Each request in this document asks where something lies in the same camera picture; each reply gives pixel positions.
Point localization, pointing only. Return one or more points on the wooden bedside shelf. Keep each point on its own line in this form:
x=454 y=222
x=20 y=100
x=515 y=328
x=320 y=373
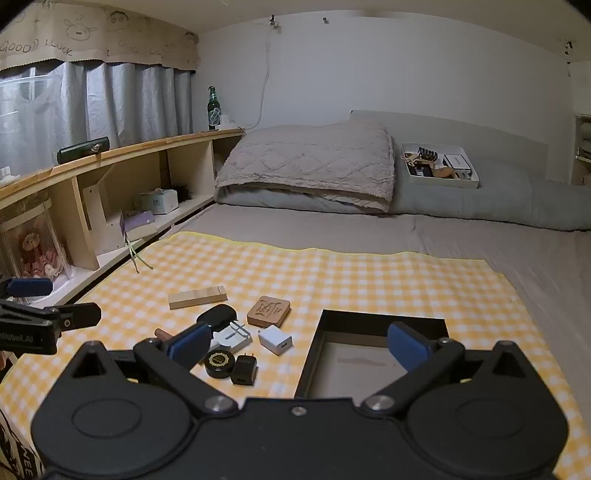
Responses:
x=138 y=161

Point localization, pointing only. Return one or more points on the black oval case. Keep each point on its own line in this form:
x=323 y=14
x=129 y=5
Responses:
x=217 y=316

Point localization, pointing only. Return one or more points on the small brown cylinder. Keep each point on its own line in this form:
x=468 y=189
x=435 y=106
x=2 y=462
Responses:
x=161 y=333

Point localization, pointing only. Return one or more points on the carved wooden tile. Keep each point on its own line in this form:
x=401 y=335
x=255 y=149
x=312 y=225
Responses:
x=268 y=311

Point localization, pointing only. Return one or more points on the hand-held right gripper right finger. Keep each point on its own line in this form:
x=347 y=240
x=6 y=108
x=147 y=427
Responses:
x=408 y=345

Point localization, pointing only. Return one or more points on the grey bed headboard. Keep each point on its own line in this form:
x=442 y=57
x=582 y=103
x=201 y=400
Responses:
x=498 y=134

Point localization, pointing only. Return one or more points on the green plant stem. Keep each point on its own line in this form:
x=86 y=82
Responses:
x=137 y=257

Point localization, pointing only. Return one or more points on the light grey plastic holder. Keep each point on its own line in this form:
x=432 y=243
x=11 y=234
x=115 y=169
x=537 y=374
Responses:
x=231 y=337

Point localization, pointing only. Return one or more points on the white tissue box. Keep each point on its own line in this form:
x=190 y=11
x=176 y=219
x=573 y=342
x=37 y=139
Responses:
x=157 y=201

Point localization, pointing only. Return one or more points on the white charger cube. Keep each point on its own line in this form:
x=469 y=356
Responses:
x=275 y=340

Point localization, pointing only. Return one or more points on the yellow checked mat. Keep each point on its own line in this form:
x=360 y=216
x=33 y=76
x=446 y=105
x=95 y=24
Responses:
x=351 y=281

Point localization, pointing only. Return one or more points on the grey curtain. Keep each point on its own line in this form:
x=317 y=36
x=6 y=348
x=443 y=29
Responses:
x=115 y=101

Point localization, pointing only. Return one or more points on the dark green glasses case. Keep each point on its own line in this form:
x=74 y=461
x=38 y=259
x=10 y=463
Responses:
x=83 y=148

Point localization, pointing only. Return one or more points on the doll in clear case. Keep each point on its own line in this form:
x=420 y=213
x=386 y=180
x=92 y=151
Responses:
x=32 y=247

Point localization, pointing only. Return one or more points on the green beer bottle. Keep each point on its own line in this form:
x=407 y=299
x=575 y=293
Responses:
x=213 y=110

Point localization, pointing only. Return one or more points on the pale wooden board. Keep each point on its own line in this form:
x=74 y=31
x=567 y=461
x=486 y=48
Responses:
x=99 y=214

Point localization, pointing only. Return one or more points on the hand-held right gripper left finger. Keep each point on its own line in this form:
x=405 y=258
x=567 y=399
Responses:
x=190 y=345

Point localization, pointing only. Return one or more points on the black hair claw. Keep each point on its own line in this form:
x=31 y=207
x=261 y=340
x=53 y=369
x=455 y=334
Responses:
x=427 y=151

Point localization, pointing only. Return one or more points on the black cardboard box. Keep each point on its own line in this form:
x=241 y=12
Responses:
x=351 y=355

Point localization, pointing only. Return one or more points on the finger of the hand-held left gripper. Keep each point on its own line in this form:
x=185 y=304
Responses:
x=82 y=315
x=28 y=287

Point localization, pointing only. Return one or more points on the white tray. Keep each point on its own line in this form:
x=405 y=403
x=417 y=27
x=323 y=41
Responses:
x=438 y=182

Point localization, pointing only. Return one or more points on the purple box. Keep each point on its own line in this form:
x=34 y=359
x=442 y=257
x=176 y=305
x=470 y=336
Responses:
x=138 y=224

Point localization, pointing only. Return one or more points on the black round tin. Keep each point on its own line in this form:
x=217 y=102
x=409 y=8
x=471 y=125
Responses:
x=219 y=363

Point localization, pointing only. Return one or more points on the pale wooden block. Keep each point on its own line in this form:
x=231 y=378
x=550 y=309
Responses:
x=197 y=296

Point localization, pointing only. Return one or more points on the beige printed valance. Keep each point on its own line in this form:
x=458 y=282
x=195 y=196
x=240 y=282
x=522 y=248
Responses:
x=92 y=32

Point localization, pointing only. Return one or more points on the black charger plug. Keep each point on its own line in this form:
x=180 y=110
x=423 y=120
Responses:
x=244 y=369

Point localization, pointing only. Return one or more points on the dark printed cloth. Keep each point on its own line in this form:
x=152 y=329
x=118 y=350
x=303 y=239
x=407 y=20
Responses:
x=14 y=454

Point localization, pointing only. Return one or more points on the small white box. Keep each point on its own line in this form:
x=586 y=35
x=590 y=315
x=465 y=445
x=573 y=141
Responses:
x=457 y=161

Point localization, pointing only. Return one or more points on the beige quilted pillow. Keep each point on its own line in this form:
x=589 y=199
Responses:
x=307 y=164

